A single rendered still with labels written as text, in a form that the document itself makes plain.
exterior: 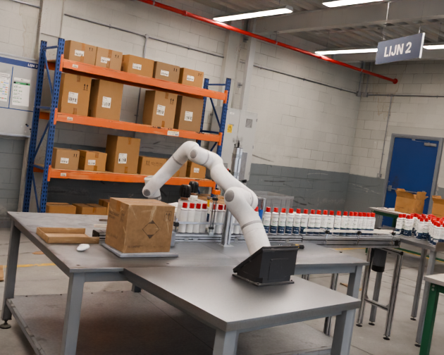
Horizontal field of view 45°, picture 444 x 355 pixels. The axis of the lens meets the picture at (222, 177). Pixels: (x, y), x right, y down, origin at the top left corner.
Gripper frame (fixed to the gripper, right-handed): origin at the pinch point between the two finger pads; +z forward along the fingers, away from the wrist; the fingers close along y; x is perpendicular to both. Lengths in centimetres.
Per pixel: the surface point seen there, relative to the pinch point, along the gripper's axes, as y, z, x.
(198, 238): -5.4, 17.9, -23.1
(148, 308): 39, 75, 6
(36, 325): 21, 45, 87
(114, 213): -28, -24, 38
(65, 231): 12, -10, 57
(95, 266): -62, -11, 64
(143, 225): -43, -17, 28
